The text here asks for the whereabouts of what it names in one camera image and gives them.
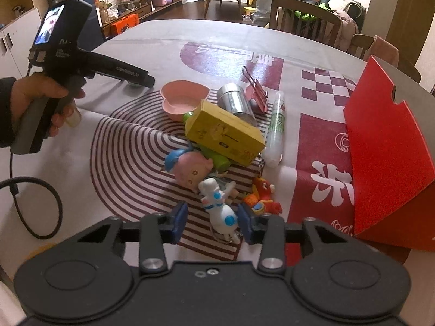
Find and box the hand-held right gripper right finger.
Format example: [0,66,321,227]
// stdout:
[237,204,349,276]

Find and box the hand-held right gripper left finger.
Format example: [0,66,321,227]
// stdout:
[76,201,189,274]

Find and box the white and blue toy figure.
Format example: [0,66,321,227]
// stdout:
[198,177,244,244]

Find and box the orange toy keychain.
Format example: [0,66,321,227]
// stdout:
[242,156,284,215]

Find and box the doll with blue hat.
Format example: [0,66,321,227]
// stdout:
[160,147,215,188]

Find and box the small translucent bottle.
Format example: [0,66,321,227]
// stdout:
[66,107,83,128]

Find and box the green marker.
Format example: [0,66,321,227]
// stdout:
[183,112,231,171]

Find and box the yellow cardboard box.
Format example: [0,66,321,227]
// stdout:
[184,99,266,168]

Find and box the pink heart-shaped bowl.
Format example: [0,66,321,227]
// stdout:
[160,80,210,122]

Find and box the clear jar with silver lid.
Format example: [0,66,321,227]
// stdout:
[216,83,259,128]

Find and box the red cardboard box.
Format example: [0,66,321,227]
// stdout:
[343,55,435,253]

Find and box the person's left hand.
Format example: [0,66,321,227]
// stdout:
[12,73,86,139]

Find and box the black cabinet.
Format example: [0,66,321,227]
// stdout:
[73,0,104,54]

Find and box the white cabinet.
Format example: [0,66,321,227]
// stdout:
[0,7,42,79]

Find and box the orange gift box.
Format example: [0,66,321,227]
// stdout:
[110,14,140,36]

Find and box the clear tube with green print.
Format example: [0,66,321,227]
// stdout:
[265,90,286,168]

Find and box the long wooden cabinet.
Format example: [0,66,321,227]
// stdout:
[101,0,186,39]

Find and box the pink binder clip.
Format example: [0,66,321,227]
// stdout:
[242,66,271,114]

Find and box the printed red and white tablecloth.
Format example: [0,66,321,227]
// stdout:
[0,18,435,281]

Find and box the white plastic bag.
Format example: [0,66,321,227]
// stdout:
[253,0,285,28]

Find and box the wooden chair with pink cloth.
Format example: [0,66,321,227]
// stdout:
[350,34,422,84]

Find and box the pink cloth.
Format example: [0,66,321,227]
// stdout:
[372,36,399,67]

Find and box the wooden slatted chair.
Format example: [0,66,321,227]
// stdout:
[268,0,343,47]

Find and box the sofa with clothes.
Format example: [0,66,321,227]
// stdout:
[289,0,368,52]

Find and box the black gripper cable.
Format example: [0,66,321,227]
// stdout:
[0,153,64,240]

